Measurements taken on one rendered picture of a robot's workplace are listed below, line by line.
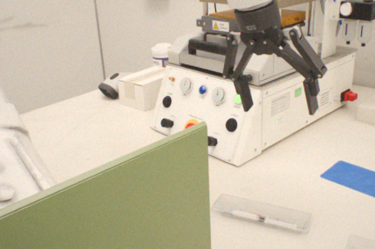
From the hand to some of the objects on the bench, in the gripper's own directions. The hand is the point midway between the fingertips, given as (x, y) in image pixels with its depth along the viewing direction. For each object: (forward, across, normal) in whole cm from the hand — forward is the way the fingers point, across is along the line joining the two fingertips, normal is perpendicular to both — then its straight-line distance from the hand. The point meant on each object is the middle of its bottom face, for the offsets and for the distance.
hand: (278, 104), depth 80 cm
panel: (+16, -31, +4) cm, 35 cm away
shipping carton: (+17, -62, +26) cm, 70 cm away
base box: (+24, -24, +29) cm, 45 cm away
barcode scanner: (+15, -76, +28) cm, 82 cm away
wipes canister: (+19, -70, +43) cm, 84 cm away
